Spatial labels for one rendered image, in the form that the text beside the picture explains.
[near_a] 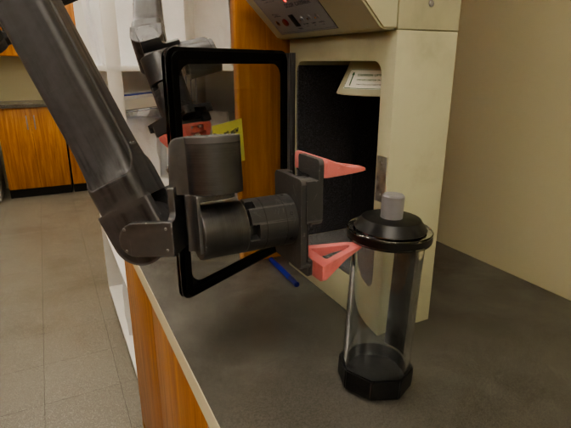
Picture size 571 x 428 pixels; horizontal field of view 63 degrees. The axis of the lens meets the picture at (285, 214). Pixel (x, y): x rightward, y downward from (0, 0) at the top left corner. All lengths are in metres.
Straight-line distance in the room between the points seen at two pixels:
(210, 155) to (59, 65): 0.17
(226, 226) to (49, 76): 0.22
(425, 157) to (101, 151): 0.47
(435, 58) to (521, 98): 0.39
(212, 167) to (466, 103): 0.82
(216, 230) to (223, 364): 0.31
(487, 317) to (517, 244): 0.26
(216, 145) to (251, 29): 0.55
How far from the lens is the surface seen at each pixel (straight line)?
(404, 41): 0.70
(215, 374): 0.72
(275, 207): 0.50
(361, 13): 0.69
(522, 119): 1.09
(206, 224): 0.47
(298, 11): 0.81
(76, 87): 0.51
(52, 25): 0.53
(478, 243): 1.20
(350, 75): 0.82
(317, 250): 0.58
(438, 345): 0.81
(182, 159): 0.48
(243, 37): 0.98
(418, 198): 0.76
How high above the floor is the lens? 1.37
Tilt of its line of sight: 18 degrees down
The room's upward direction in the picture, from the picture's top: straight up
